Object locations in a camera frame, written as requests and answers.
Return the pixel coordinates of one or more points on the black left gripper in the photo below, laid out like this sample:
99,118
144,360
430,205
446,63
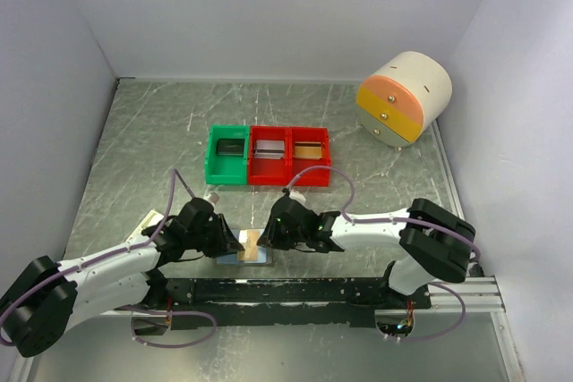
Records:
226,242

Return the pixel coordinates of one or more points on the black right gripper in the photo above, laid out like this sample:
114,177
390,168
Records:
265,240

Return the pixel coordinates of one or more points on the gold VIP card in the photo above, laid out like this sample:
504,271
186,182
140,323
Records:
248,238

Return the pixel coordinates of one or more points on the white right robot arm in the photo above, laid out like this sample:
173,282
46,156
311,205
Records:
438,244

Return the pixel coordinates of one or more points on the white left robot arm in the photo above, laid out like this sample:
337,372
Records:
49,298

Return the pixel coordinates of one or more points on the silver card in red bin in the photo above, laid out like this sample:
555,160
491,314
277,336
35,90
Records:
269,149

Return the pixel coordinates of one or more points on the orange card in red bin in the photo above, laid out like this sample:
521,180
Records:
308,150

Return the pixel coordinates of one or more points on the black card in green bin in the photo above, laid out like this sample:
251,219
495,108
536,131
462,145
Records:
230,147

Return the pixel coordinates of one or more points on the red plastic bin middle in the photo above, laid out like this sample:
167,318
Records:
269,160

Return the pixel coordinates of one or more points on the red plastic bin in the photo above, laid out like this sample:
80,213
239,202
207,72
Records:
269,160
316,177

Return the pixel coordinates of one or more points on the green plastic bin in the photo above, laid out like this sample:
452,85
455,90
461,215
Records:
226,170

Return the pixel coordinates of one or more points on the red plastic bin right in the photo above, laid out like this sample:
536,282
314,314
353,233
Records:
316,177

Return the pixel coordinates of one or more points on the round beige drawer cabinet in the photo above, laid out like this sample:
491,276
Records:
398,102

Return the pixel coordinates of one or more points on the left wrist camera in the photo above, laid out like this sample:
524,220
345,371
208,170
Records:
211,197

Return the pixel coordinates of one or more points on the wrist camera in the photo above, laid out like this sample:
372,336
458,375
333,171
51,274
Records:
297,196
211,197

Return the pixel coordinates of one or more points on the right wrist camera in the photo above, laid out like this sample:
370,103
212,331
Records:
297,196

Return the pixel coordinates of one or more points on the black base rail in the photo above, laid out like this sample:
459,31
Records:
361,318

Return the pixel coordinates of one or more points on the aluminium frame rail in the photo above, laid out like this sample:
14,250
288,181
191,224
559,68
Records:
447,297

